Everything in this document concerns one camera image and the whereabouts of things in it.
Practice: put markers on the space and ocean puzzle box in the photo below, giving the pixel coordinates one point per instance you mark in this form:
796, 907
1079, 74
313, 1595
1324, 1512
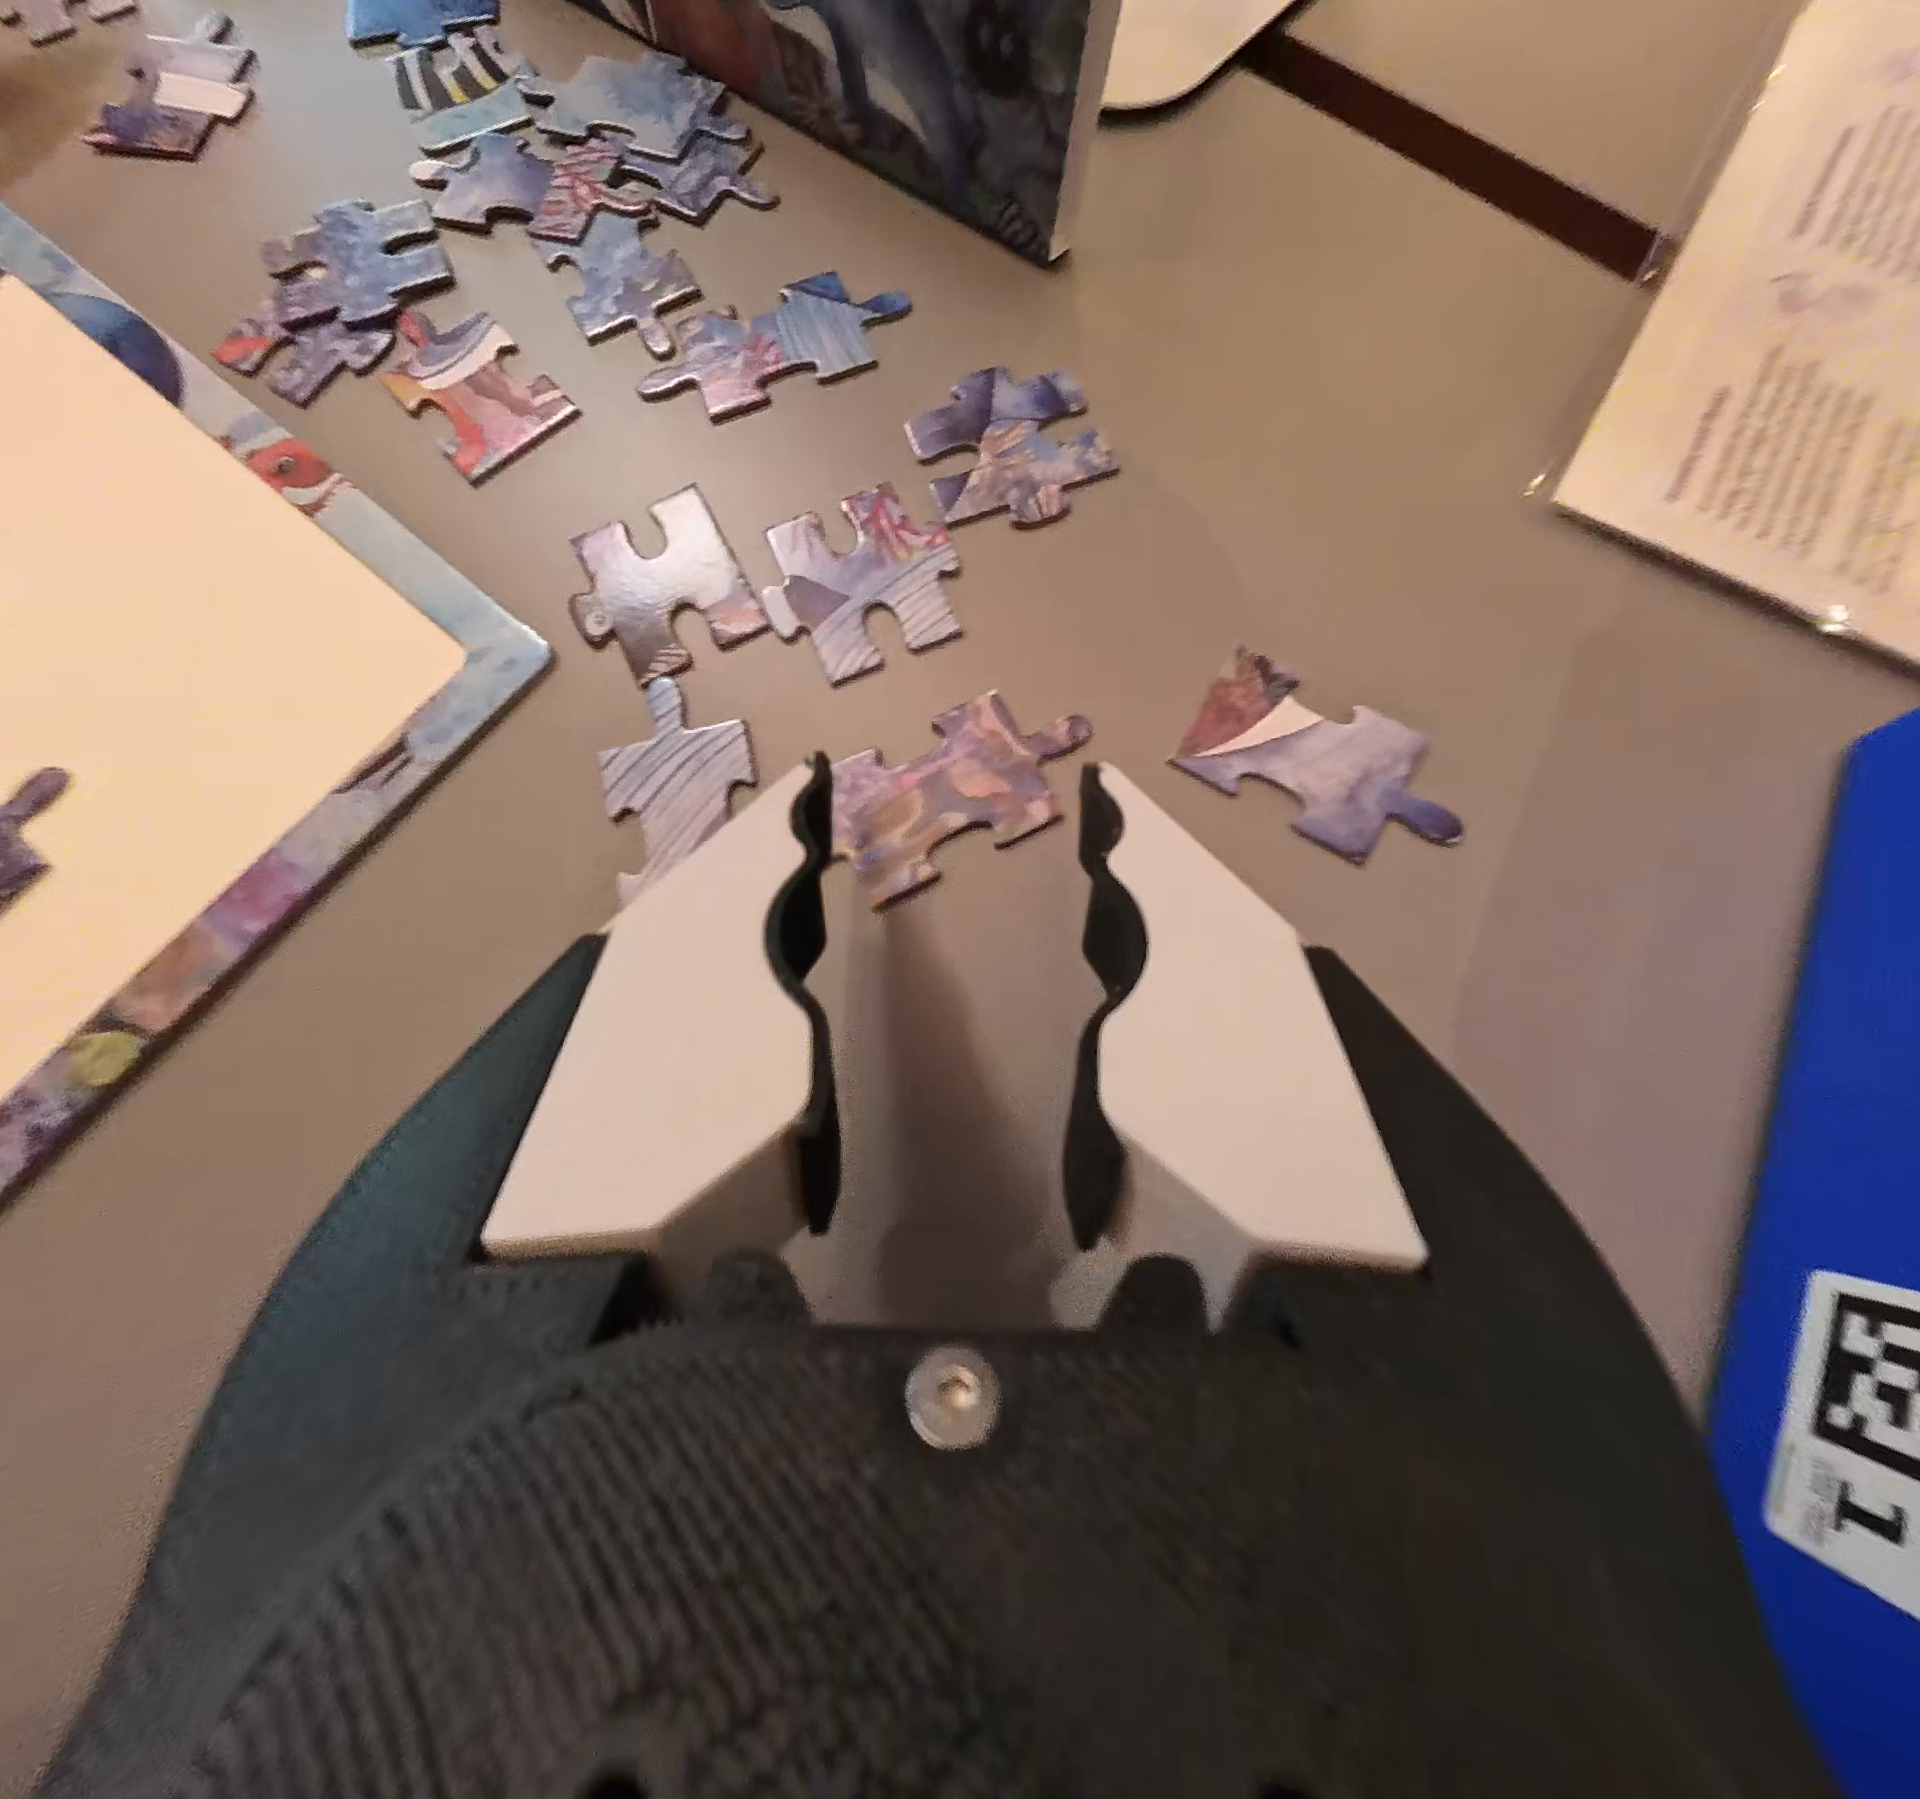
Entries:
901, 60

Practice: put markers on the purple pink swirl jigsaw piece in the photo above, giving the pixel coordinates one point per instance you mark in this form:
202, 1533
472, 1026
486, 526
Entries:
946, 795

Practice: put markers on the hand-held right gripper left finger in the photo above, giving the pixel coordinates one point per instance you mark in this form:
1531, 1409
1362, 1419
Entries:
676, 1079

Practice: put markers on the white patch coral jigsaw piece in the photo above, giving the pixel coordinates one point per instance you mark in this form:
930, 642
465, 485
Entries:
1334, 795

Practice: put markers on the printed instruction sheet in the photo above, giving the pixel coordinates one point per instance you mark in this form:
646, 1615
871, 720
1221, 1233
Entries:
1770, 375

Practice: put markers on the ocean print puzzle frame board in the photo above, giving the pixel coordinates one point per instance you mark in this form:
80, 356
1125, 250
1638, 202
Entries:
179, 631

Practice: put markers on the scattered loose puzzle pieces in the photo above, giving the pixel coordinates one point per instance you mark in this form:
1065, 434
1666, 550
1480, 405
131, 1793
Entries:
359, 263

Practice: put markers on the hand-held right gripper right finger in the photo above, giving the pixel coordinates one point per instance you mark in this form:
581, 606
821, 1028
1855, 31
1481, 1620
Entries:
1260, 1110

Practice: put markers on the blue plastic bin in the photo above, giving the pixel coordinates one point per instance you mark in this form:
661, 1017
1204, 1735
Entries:
1831, 1050

